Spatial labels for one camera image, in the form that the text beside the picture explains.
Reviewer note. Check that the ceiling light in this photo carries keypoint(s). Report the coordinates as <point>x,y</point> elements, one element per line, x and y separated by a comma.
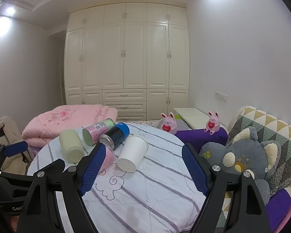
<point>10,11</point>

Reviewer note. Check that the white bedside table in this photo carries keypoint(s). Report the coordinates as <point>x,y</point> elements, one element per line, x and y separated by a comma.
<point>191,116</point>

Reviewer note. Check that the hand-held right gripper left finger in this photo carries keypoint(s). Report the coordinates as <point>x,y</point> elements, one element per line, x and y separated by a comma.
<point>91,170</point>

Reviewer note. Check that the purple pillow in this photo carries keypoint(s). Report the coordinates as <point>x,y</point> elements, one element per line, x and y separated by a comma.
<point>198,136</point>

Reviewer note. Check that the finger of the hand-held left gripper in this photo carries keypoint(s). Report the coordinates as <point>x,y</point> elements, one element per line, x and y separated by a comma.
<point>14,149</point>
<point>52,165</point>

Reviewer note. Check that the purple blanket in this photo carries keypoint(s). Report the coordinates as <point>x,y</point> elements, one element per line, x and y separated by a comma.
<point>281,203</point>

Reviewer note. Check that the white wall socket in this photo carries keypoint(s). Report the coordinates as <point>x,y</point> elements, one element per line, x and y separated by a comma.
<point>220,96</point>

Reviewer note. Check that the black and blue cup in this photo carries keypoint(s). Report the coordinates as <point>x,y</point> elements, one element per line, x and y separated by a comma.
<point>116,133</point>

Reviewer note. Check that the beige jacket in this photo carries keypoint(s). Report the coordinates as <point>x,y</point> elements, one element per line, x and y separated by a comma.
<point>4,136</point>

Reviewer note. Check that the green and pink cup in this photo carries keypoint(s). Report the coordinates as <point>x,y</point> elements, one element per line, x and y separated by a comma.
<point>98,131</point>

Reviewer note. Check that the white paper cup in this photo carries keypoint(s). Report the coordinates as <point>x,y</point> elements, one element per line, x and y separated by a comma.
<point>132,154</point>

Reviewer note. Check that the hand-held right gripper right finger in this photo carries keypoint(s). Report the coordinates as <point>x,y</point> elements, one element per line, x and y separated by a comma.
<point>194,170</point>

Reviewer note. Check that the white striped quilt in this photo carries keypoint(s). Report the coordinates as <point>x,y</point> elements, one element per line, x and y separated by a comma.
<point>148,187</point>

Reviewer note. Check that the grey plush toy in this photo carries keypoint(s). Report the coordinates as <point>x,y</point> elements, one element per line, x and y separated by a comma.
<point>247,155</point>

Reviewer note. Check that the pink folded quilt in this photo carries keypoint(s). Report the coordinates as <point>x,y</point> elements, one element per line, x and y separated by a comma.
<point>70,119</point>

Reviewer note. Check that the cream plastic cup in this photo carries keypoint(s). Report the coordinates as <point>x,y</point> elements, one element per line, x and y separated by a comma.
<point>71,145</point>

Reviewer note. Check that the pink bunny toy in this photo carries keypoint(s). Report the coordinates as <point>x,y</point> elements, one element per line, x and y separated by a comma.
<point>167,125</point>
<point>212,123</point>

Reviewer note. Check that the cream wardrobe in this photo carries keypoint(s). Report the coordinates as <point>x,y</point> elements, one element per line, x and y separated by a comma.
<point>126,60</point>

